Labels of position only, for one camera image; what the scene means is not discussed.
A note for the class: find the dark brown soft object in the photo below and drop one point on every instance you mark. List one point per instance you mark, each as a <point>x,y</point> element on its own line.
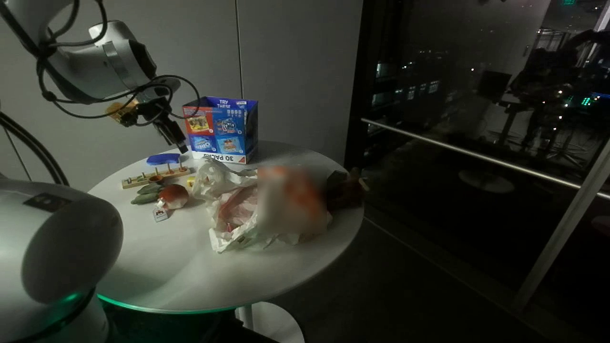
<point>344,192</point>

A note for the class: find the blue cardboard snack box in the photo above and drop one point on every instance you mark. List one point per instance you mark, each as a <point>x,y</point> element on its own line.
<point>222,131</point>

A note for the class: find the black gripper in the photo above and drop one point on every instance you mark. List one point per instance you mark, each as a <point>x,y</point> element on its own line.
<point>158,114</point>

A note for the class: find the small blue object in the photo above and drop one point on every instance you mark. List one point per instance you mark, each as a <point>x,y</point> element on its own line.
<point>163,159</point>

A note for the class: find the white round table base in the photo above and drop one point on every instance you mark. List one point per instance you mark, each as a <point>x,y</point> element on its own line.
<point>280,325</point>

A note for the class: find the red toy radish green leaves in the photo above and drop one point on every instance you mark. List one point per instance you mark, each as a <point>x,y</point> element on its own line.
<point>173,197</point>

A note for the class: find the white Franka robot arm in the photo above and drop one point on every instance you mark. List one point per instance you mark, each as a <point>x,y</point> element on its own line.
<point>58,249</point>

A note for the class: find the round white table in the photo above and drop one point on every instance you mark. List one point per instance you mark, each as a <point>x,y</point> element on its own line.
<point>179,268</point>

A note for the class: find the horizontal window rail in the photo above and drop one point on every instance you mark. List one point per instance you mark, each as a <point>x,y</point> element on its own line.
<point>470,154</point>

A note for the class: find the white orange plastic bag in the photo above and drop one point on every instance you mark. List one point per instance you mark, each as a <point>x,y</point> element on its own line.
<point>280,203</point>

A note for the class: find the white slanted post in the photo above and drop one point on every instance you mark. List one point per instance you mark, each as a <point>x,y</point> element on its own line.
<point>560,236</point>

